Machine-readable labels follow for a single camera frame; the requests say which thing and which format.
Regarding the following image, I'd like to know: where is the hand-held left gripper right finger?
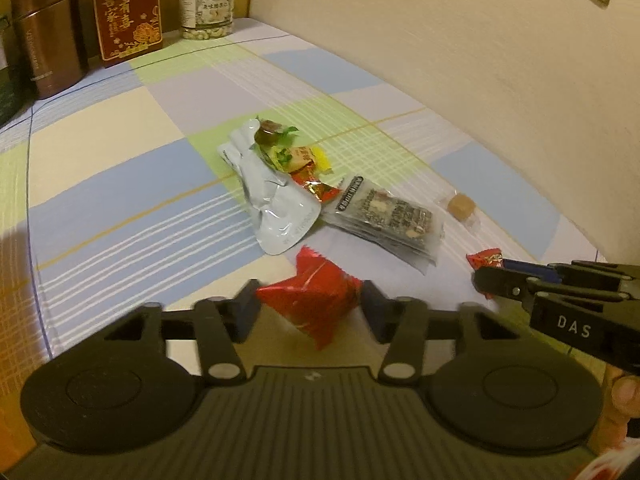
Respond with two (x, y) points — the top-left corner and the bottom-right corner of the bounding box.
(360, 280), (522, 386)

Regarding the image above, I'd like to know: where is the brown metal canister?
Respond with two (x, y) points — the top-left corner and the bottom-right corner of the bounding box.
(10, 0), (90, 100)

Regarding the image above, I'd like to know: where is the brown cube candy clear wrapper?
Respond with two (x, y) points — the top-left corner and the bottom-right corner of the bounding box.
(437, 190), (482, 231)

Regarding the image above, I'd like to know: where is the checkered tablecloth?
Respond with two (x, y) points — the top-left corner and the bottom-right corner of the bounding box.
(0, 17), (617, 378)

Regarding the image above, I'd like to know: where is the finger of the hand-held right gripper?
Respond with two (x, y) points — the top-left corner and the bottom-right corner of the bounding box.
(502, 258), (566, 284)
(473, 265), (544, 312)

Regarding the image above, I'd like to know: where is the clear packet of seed bars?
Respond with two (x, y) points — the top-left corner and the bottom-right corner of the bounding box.
(320, 175), (446, 276)

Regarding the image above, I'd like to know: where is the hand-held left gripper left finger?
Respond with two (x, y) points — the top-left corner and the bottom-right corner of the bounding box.
(102, 279), (262, 386)

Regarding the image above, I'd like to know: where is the small red candy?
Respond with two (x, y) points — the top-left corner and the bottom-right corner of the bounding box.
(465, 248), (507, 274)

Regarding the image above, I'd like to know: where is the yellow candy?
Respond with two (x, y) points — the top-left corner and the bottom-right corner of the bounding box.
(270, 143), (334, 176)

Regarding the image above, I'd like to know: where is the clear plastic nut jar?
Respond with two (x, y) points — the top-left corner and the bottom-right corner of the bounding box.
(178, 0), (236, 41)

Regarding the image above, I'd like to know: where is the white foil pouch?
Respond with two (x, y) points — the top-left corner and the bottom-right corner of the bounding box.
(239, 157), (324, 256)
(217, 118), (281, 186)

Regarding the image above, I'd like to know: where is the red gold printed pouch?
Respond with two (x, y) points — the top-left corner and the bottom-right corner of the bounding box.
(91, 0), (165, 69)

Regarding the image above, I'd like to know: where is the green candy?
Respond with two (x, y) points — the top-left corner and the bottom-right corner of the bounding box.
(250, 117), (300, 154)

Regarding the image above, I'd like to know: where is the red triangular snack packet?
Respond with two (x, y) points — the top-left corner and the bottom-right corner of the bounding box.
(256, 246), (363, 352)

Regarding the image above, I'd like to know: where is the person's right hand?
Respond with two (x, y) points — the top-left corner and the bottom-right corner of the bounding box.
(589, 364), (640, 457)

